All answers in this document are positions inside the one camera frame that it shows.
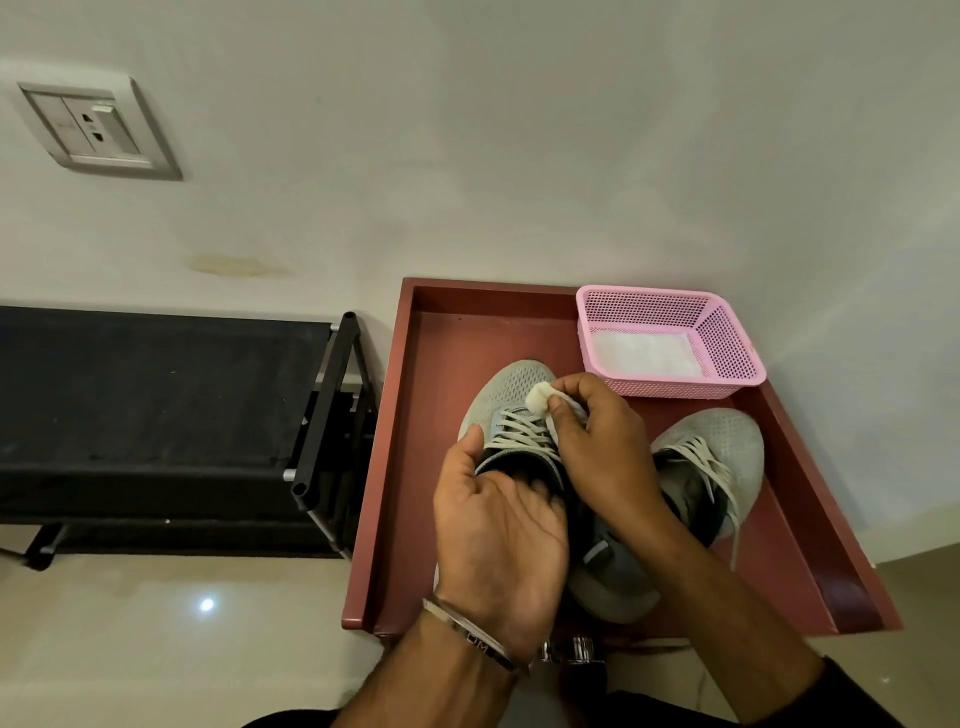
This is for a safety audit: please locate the person's left hand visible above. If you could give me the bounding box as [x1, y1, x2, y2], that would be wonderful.
[432, 423, 571, 665]

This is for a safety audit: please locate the person's right hand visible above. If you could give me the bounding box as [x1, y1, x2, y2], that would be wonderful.
[547, 372, 669, 556]

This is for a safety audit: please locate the white wipe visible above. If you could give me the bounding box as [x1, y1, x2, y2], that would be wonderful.
[524, 380, 590, 429]

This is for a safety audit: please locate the grey sneaker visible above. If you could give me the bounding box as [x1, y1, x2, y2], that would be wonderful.
[566, 407, 766, 625]
[432, 359, 579, 601]

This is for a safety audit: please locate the reddish-brown side table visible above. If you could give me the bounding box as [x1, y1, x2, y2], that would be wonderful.
[341, 277, 904, 650]

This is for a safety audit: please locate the black shoe rack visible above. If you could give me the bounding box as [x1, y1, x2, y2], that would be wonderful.
[0, 303, 380, 573]

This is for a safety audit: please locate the person's right forearm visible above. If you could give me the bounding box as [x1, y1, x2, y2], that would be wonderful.
[626, 517, 826, 725]

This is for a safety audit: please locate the pink plastic basket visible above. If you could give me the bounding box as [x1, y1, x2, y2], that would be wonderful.
[575, 284, 768, 401]

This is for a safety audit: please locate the silver bracelet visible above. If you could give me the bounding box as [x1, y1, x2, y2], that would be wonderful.
[421, 597, 530, 676]

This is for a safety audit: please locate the white wall socket plate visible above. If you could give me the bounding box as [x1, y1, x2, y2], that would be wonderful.
[0, 63, 184, 182]

